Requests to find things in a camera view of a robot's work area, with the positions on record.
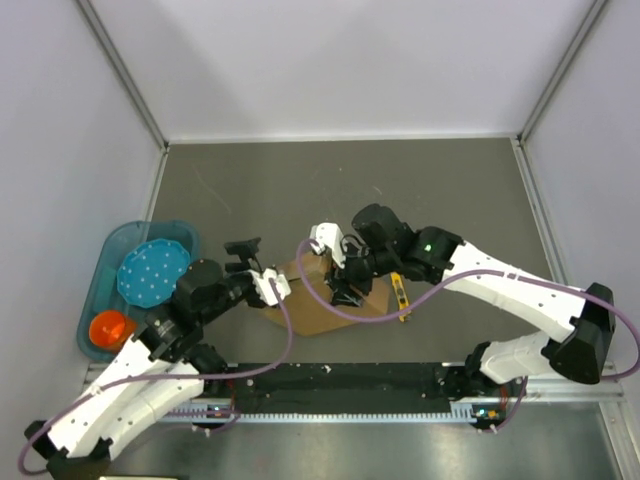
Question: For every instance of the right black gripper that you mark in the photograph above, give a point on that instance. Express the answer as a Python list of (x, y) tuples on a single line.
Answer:
[(345, 296)]

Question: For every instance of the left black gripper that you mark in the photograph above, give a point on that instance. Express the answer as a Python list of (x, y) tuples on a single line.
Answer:
[(244, 249)]

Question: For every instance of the brown cardboard express box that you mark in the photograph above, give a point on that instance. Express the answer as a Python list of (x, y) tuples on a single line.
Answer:
[(308, 317)]

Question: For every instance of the yellow utility knife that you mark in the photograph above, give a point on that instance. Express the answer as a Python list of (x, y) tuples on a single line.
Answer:
[(401, 296)]

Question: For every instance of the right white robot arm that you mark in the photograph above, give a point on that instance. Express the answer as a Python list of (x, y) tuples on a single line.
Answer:
[(574, 326)]

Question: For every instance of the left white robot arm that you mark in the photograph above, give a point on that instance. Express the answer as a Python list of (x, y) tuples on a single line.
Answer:
[(162, 365)]

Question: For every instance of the blue perforated plate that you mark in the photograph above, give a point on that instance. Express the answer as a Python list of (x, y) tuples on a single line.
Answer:
[(148, 274)]

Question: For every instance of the teal plastic bin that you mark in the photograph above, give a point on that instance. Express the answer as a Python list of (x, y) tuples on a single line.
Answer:
[(103, 294)]

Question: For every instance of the orange cup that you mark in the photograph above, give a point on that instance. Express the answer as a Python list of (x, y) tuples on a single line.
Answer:
[(110, 329)]

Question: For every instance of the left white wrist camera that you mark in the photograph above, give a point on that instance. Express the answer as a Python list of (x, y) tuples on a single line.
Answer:
[(271, 286)]

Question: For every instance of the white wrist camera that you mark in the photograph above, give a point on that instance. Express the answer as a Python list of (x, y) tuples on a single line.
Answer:
[(271, 286), (328, 236)]

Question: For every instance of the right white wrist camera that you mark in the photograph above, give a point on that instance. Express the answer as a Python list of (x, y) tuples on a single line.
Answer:
[(328, 236)]

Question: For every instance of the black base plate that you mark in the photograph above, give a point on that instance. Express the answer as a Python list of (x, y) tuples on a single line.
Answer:
[(354, 388)]

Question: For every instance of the grey cable duct rail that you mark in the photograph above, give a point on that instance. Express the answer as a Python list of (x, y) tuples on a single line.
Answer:
[(458, 414)]

